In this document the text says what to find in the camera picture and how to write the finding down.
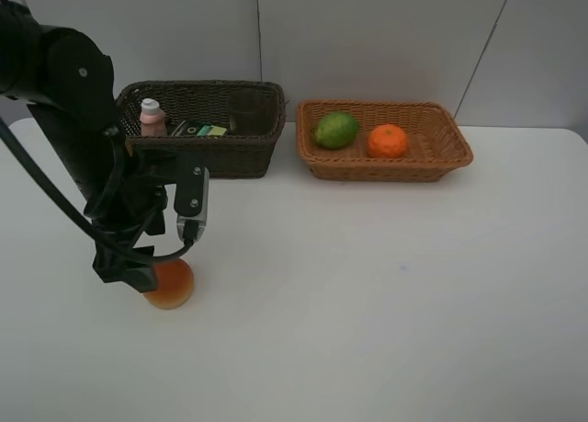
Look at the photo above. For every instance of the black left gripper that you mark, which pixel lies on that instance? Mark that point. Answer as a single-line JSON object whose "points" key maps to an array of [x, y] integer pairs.
{"points": [[121, 210]]}

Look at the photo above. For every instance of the round orange bread bun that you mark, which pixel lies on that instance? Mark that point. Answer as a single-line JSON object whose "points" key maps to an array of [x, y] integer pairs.
{"points": [[176, 284]]}

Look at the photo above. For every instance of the pink bottle white cap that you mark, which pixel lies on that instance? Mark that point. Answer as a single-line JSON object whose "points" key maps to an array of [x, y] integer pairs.
{"points": [[152, 119]]}

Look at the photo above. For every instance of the black pump bottle green label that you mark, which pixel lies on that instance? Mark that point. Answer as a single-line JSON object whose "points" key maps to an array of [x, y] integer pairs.
{"points": [[194, 128]]}

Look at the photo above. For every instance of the translucent purple plastic cup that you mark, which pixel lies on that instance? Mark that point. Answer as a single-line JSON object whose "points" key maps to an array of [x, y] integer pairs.
{"points": [[248, 113]]}

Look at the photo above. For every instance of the green lime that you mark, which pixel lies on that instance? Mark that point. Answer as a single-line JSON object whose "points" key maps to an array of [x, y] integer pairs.
{"points": [[336, 130]]}

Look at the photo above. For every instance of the orange tangerine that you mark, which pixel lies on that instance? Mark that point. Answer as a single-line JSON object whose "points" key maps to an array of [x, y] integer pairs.
{"points": [[387, 141]]}

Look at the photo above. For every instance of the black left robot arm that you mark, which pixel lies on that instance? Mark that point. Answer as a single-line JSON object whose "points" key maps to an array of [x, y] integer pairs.
{"points": [[67, 83]]}

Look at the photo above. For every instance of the dark brown wicker basket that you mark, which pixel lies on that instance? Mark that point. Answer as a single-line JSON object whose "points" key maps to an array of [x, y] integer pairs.
{"points": [[228, 156]]}

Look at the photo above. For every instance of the orange wicker basket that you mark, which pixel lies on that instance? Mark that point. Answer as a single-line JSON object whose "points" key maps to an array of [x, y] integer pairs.
{"points": [[436, 145]]}

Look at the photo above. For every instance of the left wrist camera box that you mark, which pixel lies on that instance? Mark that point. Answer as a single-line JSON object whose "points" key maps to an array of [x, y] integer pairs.
{"points": [[188, 172]]}

